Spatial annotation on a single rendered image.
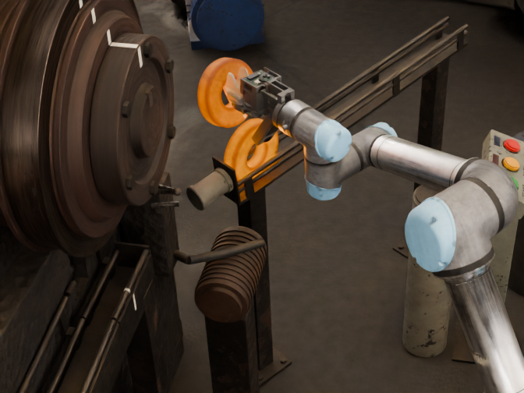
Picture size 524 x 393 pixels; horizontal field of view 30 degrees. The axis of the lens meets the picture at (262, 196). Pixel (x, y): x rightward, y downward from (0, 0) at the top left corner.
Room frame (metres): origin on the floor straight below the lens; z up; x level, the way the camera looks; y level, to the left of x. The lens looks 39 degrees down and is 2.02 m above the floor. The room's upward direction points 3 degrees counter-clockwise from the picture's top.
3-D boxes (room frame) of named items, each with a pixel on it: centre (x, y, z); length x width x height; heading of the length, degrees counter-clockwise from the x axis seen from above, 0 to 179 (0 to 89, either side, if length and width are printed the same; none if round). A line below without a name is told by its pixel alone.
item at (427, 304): (1.84, -0.43, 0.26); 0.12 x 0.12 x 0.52
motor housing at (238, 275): (1.65, 0.08, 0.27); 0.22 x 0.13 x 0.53; 165
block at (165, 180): (1.59, 0.25, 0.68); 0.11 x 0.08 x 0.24; 75
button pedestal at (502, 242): (1.83, -0.59, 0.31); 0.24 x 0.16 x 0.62; 165
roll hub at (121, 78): (1.34, 0.20, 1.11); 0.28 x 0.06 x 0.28; 165
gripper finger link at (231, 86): (1.82, 0.05, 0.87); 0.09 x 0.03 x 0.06; 40
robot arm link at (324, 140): (1.62, -0.13, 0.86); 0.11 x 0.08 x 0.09; 40
